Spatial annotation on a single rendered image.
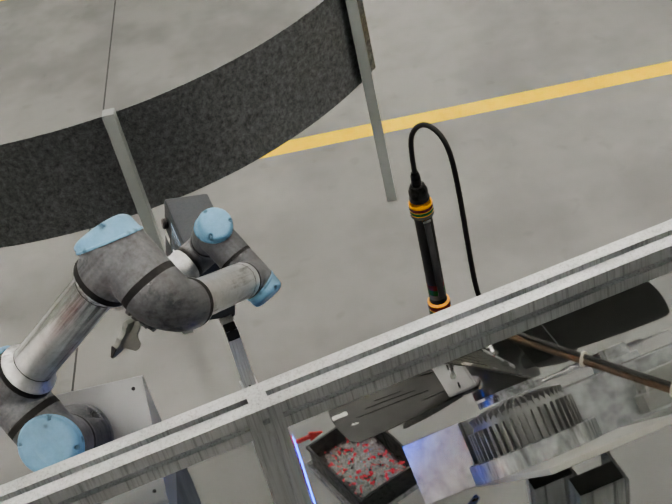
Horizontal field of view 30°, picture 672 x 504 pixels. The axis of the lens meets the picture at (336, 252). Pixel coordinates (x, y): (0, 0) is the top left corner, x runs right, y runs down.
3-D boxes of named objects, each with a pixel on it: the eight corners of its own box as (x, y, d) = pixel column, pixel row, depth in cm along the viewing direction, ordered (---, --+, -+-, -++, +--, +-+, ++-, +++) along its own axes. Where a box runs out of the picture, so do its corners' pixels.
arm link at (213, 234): (253, 237, 255) (244, 255, 265) (217, 196, 257) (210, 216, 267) (224, 259, 252) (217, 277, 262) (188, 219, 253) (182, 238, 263)
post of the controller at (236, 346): (256, 385, 307) (237, 328, 295) (245, 389, 307) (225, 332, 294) (253, 377, 309) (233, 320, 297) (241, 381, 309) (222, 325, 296)
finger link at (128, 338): (124, 367, 260) (142, 326, 259) (107, 355, 264) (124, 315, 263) (135, 368, 263) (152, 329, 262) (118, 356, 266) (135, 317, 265)
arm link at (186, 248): (214, 211, 267) (208, 225, 275) (177, 243, 263) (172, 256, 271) (240, 237, 267) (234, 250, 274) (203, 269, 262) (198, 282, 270)
